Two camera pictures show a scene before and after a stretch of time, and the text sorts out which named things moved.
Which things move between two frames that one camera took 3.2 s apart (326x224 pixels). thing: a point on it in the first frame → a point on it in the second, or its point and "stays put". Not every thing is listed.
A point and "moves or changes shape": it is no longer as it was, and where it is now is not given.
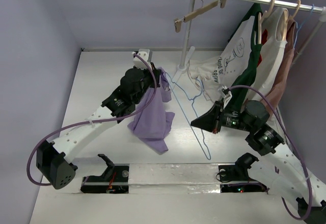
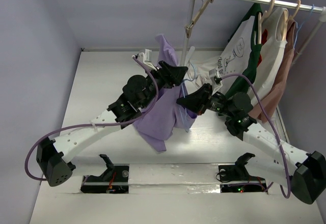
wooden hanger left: (261, 19) stays put
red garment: (264, 39) stays put
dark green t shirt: (237, 95) stays put
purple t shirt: (152, 124) moves or changes shape
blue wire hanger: (192, 107) → (185, 96)
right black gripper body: (218, 119) → (206, 98)
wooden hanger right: (286, 21) stays put
